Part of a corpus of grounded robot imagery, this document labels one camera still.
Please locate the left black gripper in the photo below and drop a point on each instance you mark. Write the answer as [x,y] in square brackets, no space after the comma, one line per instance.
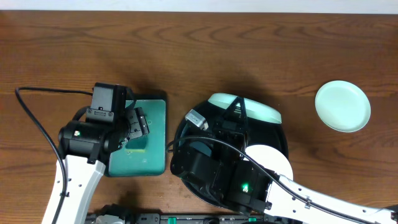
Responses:
[140,123]

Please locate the white plate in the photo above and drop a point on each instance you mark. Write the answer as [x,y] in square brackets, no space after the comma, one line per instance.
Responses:
[270,158]

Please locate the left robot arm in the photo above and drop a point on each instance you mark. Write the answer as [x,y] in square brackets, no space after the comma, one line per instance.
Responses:
[85,146]

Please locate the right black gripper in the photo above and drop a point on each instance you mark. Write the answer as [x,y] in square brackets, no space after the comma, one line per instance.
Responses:
[231,121]

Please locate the mint plate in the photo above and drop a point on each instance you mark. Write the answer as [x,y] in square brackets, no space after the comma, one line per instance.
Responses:
[342,106]
[254,109]

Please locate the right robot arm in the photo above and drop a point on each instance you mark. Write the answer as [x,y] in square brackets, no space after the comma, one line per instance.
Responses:
[288,199]

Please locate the dark green rectangular water tray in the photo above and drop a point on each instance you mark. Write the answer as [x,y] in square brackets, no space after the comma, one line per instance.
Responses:
[152,161]

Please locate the green yellow sponge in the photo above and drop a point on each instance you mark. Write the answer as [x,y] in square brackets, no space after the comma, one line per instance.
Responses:
[136,145]

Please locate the black round tray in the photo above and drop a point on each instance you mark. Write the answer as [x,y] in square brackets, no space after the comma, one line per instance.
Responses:
[216,171]

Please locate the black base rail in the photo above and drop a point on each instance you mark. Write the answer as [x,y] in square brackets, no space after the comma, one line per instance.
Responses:
[155,218]

